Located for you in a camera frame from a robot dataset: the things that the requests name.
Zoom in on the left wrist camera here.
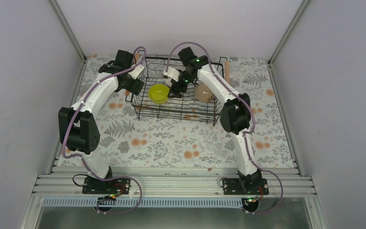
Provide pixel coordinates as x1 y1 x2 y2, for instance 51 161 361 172
128 64 145 79

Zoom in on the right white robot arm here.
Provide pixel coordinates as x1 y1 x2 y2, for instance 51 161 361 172
163 47 261 194

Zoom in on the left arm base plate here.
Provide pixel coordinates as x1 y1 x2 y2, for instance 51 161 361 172
82 177 131 195

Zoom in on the beige ceramic bowl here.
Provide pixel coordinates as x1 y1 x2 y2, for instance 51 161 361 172
194 83 214 103

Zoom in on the black wire dish rack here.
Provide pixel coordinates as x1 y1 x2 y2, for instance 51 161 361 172
126 56 223 125

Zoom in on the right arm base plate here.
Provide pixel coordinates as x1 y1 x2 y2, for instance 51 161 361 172
219 177 269 195

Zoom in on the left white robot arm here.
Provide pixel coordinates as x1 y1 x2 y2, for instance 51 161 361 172
58 48 146 193

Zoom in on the floral tablecloth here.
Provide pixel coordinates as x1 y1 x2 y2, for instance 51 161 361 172
56 54 294 169

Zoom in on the yellow-green bowl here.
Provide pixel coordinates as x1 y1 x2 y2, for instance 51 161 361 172
148 84 170 104

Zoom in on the white ceramic bowl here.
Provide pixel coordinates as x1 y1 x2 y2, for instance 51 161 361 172
163 75 173 87

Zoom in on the perforated cable duct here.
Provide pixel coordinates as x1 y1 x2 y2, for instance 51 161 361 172
42 197 243 208

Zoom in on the aluminium rail frame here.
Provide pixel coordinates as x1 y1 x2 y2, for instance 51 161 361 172
20 166 327 229

